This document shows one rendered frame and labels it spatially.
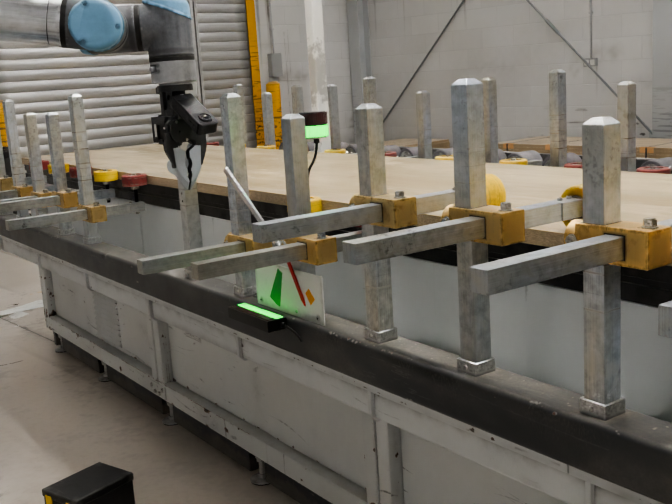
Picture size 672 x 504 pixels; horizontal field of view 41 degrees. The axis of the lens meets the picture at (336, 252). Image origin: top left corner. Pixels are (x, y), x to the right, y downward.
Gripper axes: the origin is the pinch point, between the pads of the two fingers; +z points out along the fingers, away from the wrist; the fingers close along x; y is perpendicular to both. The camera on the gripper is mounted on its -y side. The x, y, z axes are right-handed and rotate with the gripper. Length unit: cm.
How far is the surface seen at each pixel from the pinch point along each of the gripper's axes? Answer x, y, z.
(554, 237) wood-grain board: -33, -66, 10
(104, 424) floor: -27, 133, 98
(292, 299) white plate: -13.9, -13.4, 25.0
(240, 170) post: -17.4, 8.5, -0.3
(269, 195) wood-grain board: -36.9, 27.6, 9.3
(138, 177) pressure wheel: -36, 102, 8
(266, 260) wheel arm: -4.4, -19.8, 14.2
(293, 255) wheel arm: -10.5, -20.0, 14.3
